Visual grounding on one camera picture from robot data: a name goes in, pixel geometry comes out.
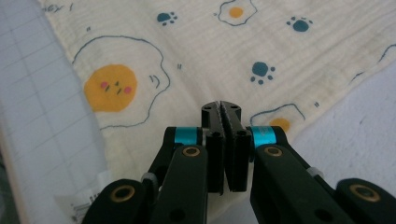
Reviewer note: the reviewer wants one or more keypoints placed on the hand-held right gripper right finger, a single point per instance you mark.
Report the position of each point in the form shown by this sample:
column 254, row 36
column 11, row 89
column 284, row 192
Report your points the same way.
column 238, row 158

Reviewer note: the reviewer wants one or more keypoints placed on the white grid mat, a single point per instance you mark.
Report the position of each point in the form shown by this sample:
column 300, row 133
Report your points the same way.
column 28, row 93

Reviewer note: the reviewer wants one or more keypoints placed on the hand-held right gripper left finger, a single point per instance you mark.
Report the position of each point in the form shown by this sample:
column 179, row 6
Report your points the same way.
column 214, row 155

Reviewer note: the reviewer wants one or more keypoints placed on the cream cloth with egg print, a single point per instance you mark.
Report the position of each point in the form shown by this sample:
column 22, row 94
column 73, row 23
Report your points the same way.
column 202, row 53

